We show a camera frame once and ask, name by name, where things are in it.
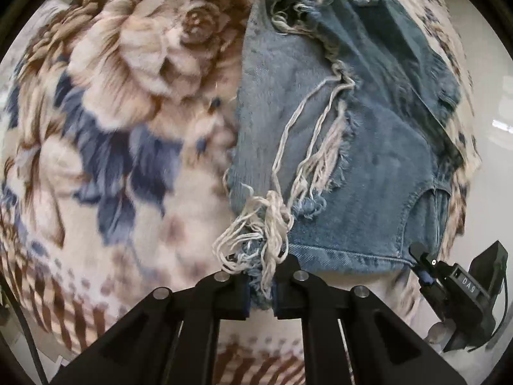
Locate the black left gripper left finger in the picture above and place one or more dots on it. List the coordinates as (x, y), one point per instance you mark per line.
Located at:
(167, 338)

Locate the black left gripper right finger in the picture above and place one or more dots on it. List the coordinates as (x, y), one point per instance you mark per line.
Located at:
(351, 336)

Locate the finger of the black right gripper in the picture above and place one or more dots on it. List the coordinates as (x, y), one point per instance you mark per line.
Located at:
(419, 258)

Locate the blue frayed denim pants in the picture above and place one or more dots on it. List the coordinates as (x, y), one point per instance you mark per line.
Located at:
(342, 157)

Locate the floral fleece blanket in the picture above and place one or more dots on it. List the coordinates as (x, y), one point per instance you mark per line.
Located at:
(116, 133)

